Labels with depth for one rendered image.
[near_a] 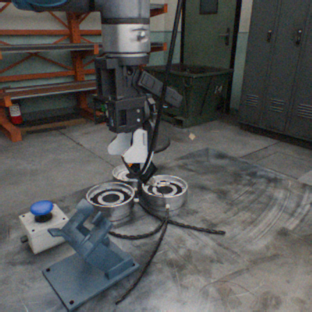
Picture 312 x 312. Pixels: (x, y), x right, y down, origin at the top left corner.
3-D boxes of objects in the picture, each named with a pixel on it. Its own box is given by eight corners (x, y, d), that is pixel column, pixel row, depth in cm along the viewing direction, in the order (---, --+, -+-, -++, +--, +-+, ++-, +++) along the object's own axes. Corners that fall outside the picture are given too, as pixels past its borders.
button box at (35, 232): (58, 221, 62) (54, 201, 60) (72, 238, 57) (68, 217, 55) (17, 237, 57) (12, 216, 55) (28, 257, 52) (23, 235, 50)
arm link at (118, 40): (130, 25, 50) (163, 24, 45) (131, 53, 52) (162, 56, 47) (91, 24, 46) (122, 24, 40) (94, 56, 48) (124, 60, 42)
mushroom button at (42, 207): (51, 217, 59) (48, 196, 57) (59, 227, 56) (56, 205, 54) (30, 225, 57) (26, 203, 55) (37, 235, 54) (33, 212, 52)
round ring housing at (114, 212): (85, 225, 61) (83, 208, 59) (90, 198, 70) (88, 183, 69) (136, 221, 62) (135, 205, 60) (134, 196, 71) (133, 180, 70)
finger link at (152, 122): (136, 150, 54) (131, 102, 51) (143, 147, 55) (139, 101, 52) (152, 154, 51) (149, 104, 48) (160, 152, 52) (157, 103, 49)
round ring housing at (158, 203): (141, 190, 74) (141, 175, 72) (182, 188, 75) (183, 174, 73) (143, 214, 64) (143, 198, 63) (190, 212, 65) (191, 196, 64)
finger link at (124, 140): (104, 169, 57) (103, 125, 52) (129, 161, 60) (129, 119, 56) (113, 176, 55) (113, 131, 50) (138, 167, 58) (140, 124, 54)
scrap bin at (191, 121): (141, 115, 433) (140, 65, 404) (178, 108, 475) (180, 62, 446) (191, 134, 359) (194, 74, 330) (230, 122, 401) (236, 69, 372)
